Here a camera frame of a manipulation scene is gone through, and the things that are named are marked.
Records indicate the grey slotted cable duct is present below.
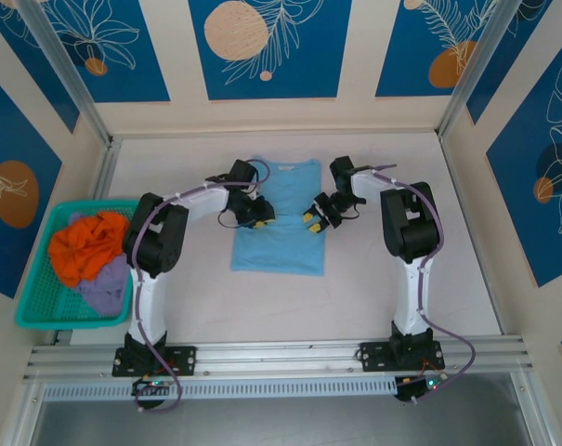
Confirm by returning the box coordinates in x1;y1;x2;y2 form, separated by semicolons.
41;374;400;402

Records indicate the lilac t-shirt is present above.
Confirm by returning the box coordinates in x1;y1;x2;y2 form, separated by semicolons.
68;211;134;318

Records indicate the orange t-shirt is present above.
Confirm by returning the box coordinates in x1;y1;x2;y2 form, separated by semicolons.
47;211;140;288

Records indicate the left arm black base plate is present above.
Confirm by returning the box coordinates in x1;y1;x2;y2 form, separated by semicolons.
111;344;198;378

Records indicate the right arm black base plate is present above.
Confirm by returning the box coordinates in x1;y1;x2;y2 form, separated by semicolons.
359;340;447;374

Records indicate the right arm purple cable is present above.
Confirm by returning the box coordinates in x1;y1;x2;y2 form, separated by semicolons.
352;162;477;406

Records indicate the aluminium side rail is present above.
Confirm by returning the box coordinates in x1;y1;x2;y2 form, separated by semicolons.
92;138;123;202

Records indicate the aluminium mounting rail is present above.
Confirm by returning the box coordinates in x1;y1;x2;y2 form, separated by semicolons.
22;334;535;383

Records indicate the light blue printed t-shirt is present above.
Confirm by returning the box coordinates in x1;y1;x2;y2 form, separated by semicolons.
229;158;329;277

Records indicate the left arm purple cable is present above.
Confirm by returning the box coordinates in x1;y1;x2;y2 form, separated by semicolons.
129;158;272;413

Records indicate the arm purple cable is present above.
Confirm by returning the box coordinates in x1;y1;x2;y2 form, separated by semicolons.
352;162;477;406
129;158;272;413

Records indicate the aluminium corner post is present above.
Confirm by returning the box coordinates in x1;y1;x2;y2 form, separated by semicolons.
436;0;530;138
18;0;113;145

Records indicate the grey metal sheet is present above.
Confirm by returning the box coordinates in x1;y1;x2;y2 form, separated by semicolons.
29;397;533;446

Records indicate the teal plastic mesh basket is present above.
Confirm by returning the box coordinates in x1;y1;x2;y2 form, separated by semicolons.
14;199;148;332

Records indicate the aluminium frame leg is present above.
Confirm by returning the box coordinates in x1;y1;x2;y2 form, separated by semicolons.
510;371;558;446
1;371;47;446

